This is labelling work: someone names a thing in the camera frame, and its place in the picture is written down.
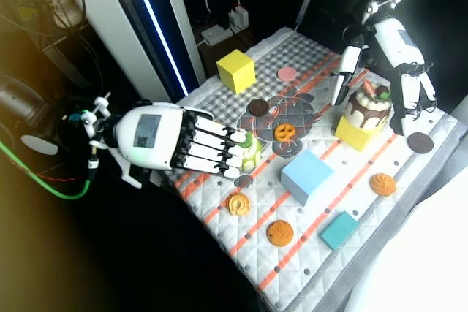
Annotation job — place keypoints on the orange pretzel cookie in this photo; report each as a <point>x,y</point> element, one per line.
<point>284,133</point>

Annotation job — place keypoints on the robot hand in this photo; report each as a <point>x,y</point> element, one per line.
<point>398,45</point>
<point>146,133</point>

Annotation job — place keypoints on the brown wooden box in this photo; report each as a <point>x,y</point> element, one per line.
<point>219,58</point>

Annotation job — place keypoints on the pink sandwich cookie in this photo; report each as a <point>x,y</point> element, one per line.
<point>287,73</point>

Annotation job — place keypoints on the light blue block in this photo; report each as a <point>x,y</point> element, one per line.
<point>305,177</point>

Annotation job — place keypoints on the chocolate drip toy cake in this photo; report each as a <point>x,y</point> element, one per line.
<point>365,111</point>

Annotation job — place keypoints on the orange rosette cookie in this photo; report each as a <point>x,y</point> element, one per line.
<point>383,184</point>

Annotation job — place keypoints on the green white toy cupcake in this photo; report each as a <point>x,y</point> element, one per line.
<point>254,148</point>

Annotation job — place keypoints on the white plug adapter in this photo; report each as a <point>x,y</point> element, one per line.
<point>238,16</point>

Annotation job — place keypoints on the dark brown sandwich cookie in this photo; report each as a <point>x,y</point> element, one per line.
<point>420,142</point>
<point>259,107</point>

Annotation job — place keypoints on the grey quilt with bear print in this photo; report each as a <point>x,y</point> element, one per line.
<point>351,180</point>

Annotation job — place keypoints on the small yellow block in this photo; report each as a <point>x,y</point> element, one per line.
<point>356,137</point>

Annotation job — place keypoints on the teal block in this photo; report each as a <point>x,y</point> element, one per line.
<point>339,231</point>

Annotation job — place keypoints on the white column with blue strip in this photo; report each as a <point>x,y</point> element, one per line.
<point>109,16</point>

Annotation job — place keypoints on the white power strip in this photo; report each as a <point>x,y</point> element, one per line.
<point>217,35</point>

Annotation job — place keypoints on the yellow swirl butter cookie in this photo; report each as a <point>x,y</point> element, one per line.
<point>238,204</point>

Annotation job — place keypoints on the yellow pebbled block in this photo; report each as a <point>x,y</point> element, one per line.
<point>235,71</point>

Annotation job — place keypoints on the chocolate chip cookie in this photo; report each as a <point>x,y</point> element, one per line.
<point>280,233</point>

